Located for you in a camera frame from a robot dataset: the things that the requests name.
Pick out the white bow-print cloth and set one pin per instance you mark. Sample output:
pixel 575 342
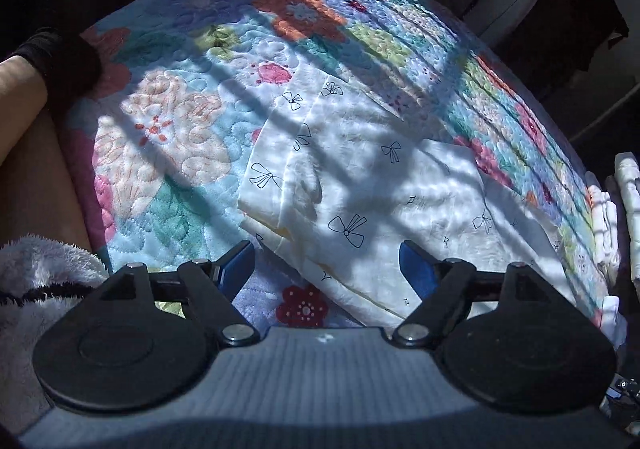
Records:
pixel 370 179

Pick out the dark hanging garment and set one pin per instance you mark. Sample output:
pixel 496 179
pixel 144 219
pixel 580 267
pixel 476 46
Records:
pixel 575 19

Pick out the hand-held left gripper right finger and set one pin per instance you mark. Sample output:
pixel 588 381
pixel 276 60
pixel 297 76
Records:
pixel 418 270

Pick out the floral quilted blanket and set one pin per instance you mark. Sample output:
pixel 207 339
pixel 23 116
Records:
pixel 200 79

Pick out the small white cloth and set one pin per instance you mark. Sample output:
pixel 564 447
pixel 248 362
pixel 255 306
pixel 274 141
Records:
pixel 614 319

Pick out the beige sofa cushion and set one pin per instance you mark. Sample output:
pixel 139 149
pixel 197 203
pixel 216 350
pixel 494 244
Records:
pixel 30 139

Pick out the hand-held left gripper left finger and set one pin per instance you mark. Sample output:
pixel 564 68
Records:
pixel 239 263

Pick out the white fluffy blanket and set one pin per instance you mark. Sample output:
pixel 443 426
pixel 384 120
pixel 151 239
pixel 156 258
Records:
pixel 35 289

